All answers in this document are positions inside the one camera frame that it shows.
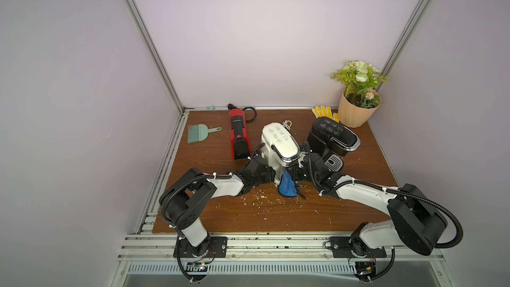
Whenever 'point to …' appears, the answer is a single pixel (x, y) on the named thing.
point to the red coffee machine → (241, 149)
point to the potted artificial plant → (360, 98)
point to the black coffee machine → (332, 141)
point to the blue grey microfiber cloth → (287, 186)
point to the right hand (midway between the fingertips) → (286, 166)
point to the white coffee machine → (281, 147)
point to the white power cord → (287, 123)
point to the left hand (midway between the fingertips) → (276, 174)
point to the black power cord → (232, 107)
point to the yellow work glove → (325, 111)
